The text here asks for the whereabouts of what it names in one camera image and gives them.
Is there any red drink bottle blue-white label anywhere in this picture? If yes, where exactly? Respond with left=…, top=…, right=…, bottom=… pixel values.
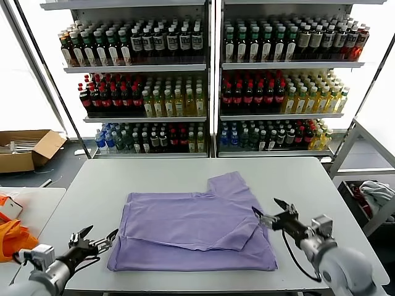
left=356, top=26, right=371, bottom=61

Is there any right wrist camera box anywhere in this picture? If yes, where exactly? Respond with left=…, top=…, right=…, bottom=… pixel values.
left=310, top=215, right=336, bottom=240

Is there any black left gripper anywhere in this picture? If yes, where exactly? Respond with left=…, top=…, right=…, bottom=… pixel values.
left=63, top=224, right=119, bottom=269

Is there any brown cardboard box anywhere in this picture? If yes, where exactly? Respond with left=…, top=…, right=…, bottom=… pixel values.
left=0, top=129, right=67, bottom=174

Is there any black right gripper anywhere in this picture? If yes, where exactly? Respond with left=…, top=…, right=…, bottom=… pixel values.
left=251, top=198, right=309, bottom=240

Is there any grey metal rack frame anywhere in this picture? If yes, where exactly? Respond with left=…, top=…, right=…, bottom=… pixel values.
left=328, top=117, right=395, bottom=238

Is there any orange cloth bag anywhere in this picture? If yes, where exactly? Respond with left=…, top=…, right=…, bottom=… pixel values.
left=0, top=218, right=40, bottom=263

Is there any yellow juice bottle green label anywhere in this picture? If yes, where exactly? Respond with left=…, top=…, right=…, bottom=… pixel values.
left=195, top=88, right=206, bottom=117
left=336, top=87, right=351, bottom=114
left=185, top=88, right=197, bottom=117
left=326, top=86, right=341, bottom=114
left=282, top=86, right=297, bottom=114
left=315, top=86, right=330, bottom=114
left=164, top=89, right=175, bottom=117
left=174, top=88, right=185, bottom=117
left=294, top=86, right=309, bottom=114
left=142, top=90, right=154, bottom=117
left=152, top=89, right=164, bottom=117
left=304, top=86, right=319, bottom=114

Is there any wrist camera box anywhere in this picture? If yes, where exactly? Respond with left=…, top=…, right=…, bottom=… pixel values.
left=29, top=244, right=56, bottom=266
left=310, top=215, right=336, bottom=240

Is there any dark frame pole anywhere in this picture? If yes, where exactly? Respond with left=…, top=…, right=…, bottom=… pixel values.
left=331, top=39, right=395, bottom=160
left=14, top=0, right=92, bottom=160

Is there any purple t-shirt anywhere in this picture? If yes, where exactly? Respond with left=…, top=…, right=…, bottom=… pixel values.
left=106, top=171, right=278, bottom=273

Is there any cola bottle red cap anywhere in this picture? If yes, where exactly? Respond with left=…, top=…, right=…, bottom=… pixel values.
left=89, top=85, right=101, bottom=114
left=120, top=84, right=133, bottom=114
left=232, top=83, right=244, bottom=112
left=243, top=83, right=255, bottom=112
left=222, top=83, right=233, bottom=112
left=274, top=81, right=287, bottom=112
left=99, top=85, right=112, bottom=114
left=264, top=81, right=276, bottom=112
left=131, top=84, right=144, bottom=114
left=254, top=82, right=265, bottom=112
left=110, top=84, right=122, bottom=114
left=78, top=82, right=91, bottom=114

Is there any grey metal shelf unit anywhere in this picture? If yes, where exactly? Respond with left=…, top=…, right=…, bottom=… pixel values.
left=215, top=0, right=388, bottom=158
left=39, top=0, right=214, bottom=160

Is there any dark bottle beige label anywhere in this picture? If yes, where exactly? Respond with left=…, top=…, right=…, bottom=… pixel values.
left=310, top=24, right=324, bottom=60
left=298, top=24, right=312, bottom=60

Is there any white packing material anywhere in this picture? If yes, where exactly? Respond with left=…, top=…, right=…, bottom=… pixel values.
left=0, top=139, right=41, bottom=154

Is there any orange-red drink bottle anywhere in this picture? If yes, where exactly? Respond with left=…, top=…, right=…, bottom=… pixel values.
left=60, top=32, right=71, bottom=67

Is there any dark bottle blue-white label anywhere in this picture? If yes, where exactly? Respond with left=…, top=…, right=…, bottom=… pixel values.
left=335, top=25, right=348, bottom=60
left=167, top=27, right=180, bottom=61
left=191, top=26, right=204, bottom=60
left=179, top=26, right=192, bottom=60
left=345, top=25, right=359, bottom=60
left=130, top=27, right=143, bottom=62
left=142, top=27, right=154, bottom=62
left=323, top=24, right=337, bottom=60
left=153, top=27, right=165, bottom=61

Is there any dark tea bottle green label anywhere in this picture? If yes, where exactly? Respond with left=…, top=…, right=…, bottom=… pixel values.
left=118, top=28, right=133, bottom=65
left=81, top=30, right=96, bottom=67
left=274, top=25, right=287, bottom=62
left=286, top=25, right=299, bottom=62
left=262, top=25, right=275, bottom=62
left=249, top=26, right=262, bottom=62
left=70, top=30, right=83, bottom=67
left=224, top=26, right=236, bottom=62
left=94, top=30, right=108, bottom=66
left=236, top=26, right=249, bottom=62
left=106, top=29, right=120, bottom=66

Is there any red cloth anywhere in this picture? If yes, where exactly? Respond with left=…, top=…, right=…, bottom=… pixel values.
left=350, top=183, right=373, bottom=218

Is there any black storage crate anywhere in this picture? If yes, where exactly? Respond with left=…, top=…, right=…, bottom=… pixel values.
left=338, top=179, right=395, bottom=231

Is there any white grey cloth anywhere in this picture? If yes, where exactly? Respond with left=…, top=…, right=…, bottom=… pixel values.
left=359, top=181, right=395, bottom=216

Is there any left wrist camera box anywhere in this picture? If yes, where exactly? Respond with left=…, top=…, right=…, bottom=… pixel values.
left=29, top=244, right=56, bottom=266

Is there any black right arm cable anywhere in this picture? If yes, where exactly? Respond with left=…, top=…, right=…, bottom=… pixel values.
left=282, top=231, right=323, bottom=283

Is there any orange white small box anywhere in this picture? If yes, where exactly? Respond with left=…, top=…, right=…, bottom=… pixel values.
left=0, top=193, right=24, bottom=220

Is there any small cola bottle red label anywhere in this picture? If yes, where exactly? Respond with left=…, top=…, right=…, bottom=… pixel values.
left=179, top=128, right=189, bottom=153
left=294, top=126, right=305, bottom=150
left=169, top=128, right=180, bottom=153
left=303, top=125, right=314, bottom=150

